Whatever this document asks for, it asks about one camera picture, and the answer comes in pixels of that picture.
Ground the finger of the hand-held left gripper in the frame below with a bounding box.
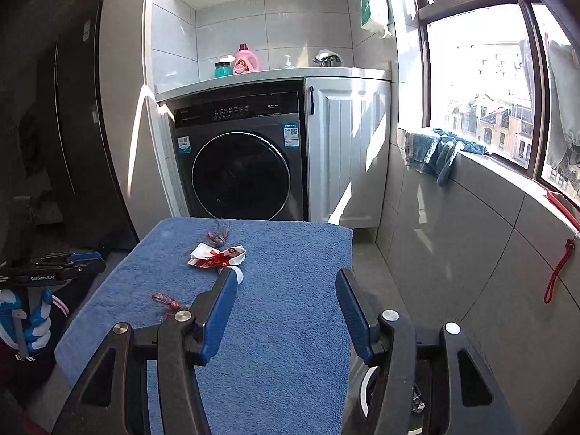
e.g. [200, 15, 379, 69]
[59, 260, 108, 277]
[34, 252, 104, 265]

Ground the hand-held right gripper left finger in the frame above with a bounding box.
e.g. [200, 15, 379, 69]
[52, 269, 239, 435]

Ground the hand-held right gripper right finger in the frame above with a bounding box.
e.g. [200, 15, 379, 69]
[335, 268, 519, 435]

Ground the clear red wrapper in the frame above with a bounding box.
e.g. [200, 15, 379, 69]
[150, 292, 183, 319]

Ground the white red-stained wrapper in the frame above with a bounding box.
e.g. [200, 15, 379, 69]
[188, 243, 248, 269]

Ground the white-rimmed bin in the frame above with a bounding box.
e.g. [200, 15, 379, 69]
[359, 365, 429, 435]

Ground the grey foil wrapper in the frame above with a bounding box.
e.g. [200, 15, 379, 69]
[205, 220, 233, 248]

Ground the person's left hand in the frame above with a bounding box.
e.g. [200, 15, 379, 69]
[0, 287, 53, 355]

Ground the blue terry towel mat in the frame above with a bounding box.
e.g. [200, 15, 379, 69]
[54, 216, 354, 435]

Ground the dark tall cabinet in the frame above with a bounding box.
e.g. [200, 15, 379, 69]
[53, 0, 139, 251]

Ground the dark grey washing machine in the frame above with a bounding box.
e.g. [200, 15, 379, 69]
[169, 91, 310, 223]

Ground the white cabinet door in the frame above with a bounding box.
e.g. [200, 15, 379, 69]
[304, 77, 393, 229]

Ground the blue towel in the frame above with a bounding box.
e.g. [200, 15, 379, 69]
[405, 127, 488, 188]

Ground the white countertop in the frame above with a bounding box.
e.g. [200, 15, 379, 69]
[155, 67, 393, 103]

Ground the pink detergent bottle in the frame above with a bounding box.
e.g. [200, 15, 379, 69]
[233, 43, 260, 74]

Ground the grey hanging cloth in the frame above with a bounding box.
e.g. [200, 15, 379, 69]
[544, 38, 580, 183]

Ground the green white hanging pack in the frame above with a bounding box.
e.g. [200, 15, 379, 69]
[360, 0, 393, 40]

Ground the red strap on sill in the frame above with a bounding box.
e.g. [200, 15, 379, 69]
[544, 189, 580, 305]

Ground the dark window frame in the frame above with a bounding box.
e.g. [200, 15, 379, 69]
[398, 0, 580, 202]

